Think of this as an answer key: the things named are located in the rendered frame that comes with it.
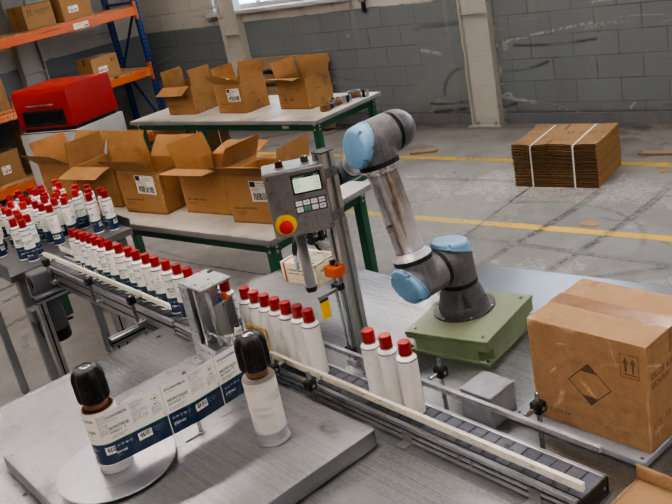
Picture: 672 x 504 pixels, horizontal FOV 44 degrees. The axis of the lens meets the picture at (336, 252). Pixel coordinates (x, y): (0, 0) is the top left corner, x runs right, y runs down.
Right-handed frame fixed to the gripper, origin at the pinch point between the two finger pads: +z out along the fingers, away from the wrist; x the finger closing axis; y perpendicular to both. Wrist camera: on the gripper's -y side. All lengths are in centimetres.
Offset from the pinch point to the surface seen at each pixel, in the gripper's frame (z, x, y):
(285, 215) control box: -35, -39, 33
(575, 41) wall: 28, 502, -130
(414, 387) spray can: 3, -49, 76
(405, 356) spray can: -6, -48, 74
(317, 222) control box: -31, -33, 39
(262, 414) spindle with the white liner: 2, -75, 48
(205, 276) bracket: -14.0, -42.8, -2.1
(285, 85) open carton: 6, 279, -266
